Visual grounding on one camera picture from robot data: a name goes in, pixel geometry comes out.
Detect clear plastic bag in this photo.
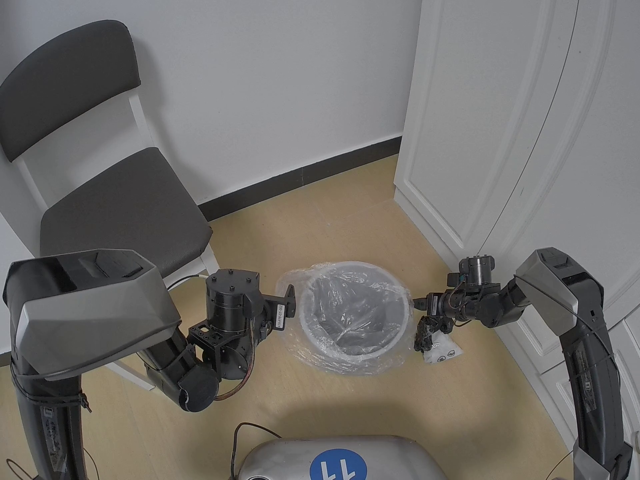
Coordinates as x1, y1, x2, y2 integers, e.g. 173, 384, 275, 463
275, 260, 416, 376

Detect white wardrobe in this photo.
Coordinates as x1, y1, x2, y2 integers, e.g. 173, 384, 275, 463
393, 0, 640, 374

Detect clear printed wrapper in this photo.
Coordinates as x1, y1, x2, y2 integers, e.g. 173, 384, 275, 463
422, 330, 463, 366

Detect white chair with grey cushions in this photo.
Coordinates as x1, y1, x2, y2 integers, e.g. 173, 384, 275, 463
0, 19, 221, 391

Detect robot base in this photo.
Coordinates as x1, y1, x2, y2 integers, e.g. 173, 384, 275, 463
240, 435, 448, 480

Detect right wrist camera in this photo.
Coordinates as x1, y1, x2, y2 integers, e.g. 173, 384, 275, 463
412, 292, 443, 317

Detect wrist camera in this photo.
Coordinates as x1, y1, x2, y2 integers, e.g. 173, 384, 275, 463
412, 292, 443, 317
265, 284, 298, 331

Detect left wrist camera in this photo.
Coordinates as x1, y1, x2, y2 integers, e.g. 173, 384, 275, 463
265, 284, 298, 331

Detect white trash bin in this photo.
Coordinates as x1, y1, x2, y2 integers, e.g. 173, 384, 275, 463
298, 261, 407, 359

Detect black plastic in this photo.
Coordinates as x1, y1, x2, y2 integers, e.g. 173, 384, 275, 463
412, 315, 453, 354

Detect thin black cable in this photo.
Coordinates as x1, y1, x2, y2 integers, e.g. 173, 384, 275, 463
550, 449, 582, 477

